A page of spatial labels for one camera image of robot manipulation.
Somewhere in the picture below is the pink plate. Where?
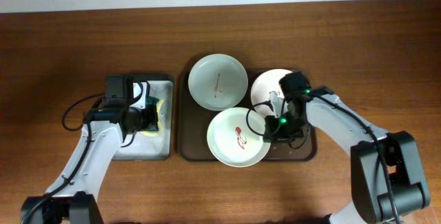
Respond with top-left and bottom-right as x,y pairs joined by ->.
250,69 -> 291,118

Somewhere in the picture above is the black small tray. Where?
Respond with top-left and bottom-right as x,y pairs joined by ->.
112,74 -> 175,161

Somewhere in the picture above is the brown large tray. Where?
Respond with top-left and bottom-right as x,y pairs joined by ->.
176,72 -> 318,163

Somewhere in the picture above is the green yellow sponge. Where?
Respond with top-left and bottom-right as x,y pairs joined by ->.
141,96 -> 164,137

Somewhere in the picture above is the cream white plate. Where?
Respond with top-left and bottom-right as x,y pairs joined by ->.
207,108 -> 270,167

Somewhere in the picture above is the white cloth in tray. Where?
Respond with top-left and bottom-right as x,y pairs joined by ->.
114,81 -> 172,156

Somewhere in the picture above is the grey-green plate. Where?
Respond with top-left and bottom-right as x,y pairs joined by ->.
188,54 -> 249,111

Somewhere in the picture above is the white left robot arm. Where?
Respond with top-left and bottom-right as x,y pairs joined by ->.
21,76 -> 158,223

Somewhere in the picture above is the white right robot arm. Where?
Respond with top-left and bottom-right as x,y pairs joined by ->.
263,72 -> 431,223

